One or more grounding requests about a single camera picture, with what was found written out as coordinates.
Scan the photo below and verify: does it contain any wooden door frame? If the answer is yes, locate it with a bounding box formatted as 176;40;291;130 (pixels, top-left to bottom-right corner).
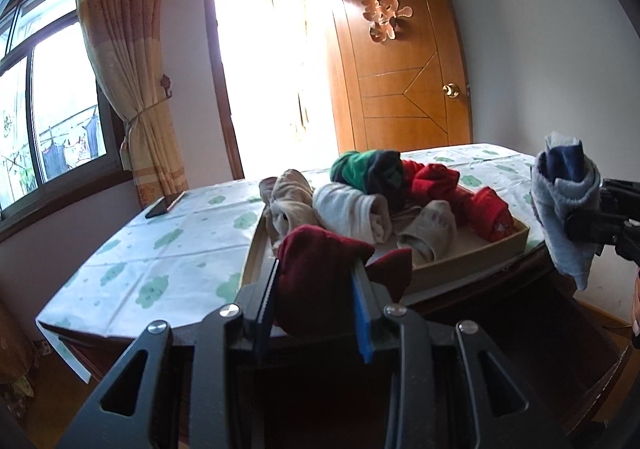
202;0;346;180

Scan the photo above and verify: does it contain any wooden drawer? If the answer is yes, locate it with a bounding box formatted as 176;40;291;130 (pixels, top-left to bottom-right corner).
170;269;632;449

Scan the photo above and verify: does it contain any person's right hand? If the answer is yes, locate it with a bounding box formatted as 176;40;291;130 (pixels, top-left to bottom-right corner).
629;274;640;350

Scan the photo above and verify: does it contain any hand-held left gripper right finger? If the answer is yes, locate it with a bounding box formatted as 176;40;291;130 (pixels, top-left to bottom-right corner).
351;261;576;449

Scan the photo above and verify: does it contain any dark patterned cloth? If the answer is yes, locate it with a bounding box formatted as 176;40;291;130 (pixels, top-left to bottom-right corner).
0;299;38;412

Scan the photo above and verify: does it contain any yellow checked curtain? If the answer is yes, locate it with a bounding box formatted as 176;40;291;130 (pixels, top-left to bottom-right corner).
75;0;191;207

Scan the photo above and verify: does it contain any beige underwear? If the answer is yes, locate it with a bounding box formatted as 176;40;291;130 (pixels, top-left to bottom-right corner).
259;169;321;250

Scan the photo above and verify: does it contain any paper cut door ornament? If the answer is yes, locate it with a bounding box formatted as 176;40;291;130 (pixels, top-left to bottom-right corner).
362;0;415;42

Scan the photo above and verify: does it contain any black smartphone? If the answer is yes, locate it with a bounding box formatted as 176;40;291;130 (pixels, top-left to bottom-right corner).
145;192;188;220

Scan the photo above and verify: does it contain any wooden door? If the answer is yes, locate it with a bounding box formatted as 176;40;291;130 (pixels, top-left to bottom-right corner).
326;0;473;155

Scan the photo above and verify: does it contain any dark red underwear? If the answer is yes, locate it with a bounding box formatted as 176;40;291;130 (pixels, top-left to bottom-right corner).
275;225;413;337

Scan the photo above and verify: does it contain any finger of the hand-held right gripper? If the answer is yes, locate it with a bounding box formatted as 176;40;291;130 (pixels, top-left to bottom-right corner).
600;178;640;217
565;212;626;245

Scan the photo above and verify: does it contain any dark hanging tank top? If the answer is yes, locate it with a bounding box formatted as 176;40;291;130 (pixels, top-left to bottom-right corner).
41;142;68;177

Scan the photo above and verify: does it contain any white underwear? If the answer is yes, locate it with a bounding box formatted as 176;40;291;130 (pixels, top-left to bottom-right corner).
312;182;393;245

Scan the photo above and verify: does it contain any green and navy underwear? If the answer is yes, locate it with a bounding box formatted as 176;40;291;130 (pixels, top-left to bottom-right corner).
330;149;406;210

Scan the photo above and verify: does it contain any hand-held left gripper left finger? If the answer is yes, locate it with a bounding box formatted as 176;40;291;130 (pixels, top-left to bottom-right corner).
55;259;281;449

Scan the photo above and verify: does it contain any pile of socks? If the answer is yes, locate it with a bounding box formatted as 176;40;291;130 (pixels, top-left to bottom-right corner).
395;199;458;265

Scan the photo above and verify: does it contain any shallow cardboard box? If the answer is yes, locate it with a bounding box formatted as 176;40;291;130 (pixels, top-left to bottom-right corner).
241;174;531;300

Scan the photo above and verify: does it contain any sliding glass window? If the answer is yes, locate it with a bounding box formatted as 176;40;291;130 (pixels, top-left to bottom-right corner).
0;0;126;230

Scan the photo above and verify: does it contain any dark hanging garment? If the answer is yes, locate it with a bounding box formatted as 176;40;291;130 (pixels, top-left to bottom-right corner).
82;116;101;160

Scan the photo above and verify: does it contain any green cloud print tablecloth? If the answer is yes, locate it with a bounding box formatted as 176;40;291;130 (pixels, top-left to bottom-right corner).
35;142;556;385

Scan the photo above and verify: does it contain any grey and navy underwear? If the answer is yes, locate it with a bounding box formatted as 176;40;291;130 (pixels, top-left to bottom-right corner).
530;130;602;291

